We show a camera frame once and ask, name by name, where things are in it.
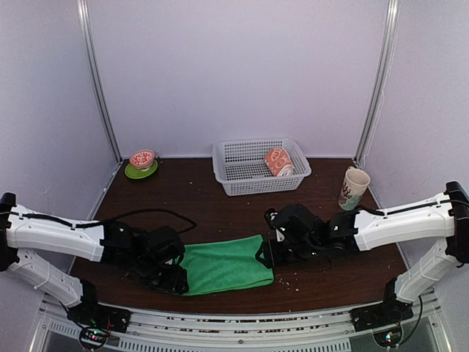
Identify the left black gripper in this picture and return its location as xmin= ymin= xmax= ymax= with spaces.
xmin=132 ymin=256 xmax=189 ymax=295

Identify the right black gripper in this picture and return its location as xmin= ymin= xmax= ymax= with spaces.
xmin=255 ymin=239 xmax=321 ymax=270

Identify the green microfiber towel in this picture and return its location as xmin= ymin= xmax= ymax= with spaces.
xmin=181 ymin=235 xmax=274 ymax=296

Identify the white plastic mesh basket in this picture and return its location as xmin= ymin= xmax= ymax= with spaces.
xmin=212 ymin=138 xmax=311 ymax=197

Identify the orange rabbit pattern towel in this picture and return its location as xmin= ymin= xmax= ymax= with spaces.
xmin=264 ymin=147 xmax=295 ymax=177

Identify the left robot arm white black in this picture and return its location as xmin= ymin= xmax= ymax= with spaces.
xmin=1 ymin=192 xmax=189 ymax=326

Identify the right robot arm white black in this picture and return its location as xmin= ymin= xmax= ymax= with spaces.
xmin=255 ymin=181 xmax=468 ymax=324

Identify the green saucer plate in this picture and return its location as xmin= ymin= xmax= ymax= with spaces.
xmin=125 ymin=160 xmax=158 ymax=180

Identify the red patterned small bowl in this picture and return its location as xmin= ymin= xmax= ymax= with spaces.
xmin=130 ymin=150 xmax=155 ymax=171

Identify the ceramic mug floral pattern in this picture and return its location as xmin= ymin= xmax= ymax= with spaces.
xmin=338 ymin=166 xmax=371 ymax=211

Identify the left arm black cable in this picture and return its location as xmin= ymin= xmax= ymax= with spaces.
xmin=0 ymin=208 xmax=198 ymax=235

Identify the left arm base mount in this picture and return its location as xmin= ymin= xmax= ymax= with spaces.
xmin=64 ymin=304 xmax=131 ymax=351

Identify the aluminium front rail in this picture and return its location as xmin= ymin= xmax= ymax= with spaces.
xmin=38 ymin=289 xmax=446 ymax=352

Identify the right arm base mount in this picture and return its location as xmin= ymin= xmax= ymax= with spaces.
xmin=350 ymin=302 xmax=414 ymax=349

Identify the right aluminium frame post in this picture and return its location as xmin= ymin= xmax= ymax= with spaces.
xmin=354 ymin=0 xmax=400 ymax=167

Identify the aluminium frame post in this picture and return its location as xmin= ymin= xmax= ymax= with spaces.
xmin=76 ymin=0 xmax=123 ymax=164
xmin=354 ymin=0 xmax=400 ymax=167

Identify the left aluminium frame post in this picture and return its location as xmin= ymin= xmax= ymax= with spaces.
xmin=76 ymin=0 xmax=123 ymax=164

